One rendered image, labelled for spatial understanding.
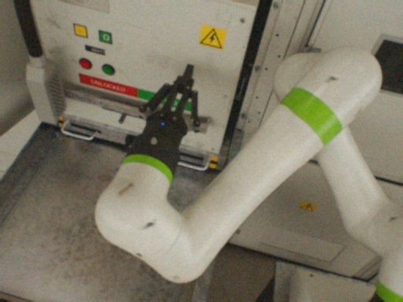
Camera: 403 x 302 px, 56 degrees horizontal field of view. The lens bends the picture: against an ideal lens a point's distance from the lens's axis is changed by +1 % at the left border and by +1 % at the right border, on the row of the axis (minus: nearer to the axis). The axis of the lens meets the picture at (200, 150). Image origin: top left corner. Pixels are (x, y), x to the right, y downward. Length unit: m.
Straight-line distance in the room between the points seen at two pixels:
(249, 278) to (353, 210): 1.05
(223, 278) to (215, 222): 1.28
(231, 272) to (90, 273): 1.05
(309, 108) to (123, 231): 0.36
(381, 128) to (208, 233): 0.72
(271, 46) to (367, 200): 0.46
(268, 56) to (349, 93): 0.43
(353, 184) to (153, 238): 0.52
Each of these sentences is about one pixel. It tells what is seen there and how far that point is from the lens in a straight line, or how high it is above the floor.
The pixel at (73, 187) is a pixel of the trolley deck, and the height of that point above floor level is 0.85.
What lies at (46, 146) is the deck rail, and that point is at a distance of 1.23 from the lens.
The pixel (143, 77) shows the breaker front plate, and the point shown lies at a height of 1.14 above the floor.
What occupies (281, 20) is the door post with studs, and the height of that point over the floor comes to 1.27.
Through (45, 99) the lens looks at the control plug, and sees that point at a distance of 1.01.
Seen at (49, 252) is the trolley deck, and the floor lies 0.85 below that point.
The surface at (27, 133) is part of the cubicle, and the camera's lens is 1.71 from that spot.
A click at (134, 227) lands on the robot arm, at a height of 1.26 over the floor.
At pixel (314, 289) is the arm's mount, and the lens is 1.02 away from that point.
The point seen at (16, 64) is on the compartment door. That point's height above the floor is 1.01.
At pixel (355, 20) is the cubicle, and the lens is 0.99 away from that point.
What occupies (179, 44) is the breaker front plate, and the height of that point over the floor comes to 1.27.
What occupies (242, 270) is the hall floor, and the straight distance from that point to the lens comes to 1.96.
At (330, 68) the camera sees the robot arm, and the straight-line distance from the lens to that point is 0.70.
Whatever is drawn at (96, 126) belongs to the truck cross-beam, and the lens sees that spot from 1.16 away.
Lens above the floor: 1.79
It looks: 51 degrees down
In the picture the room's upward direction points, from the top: 11 degrees clockwise
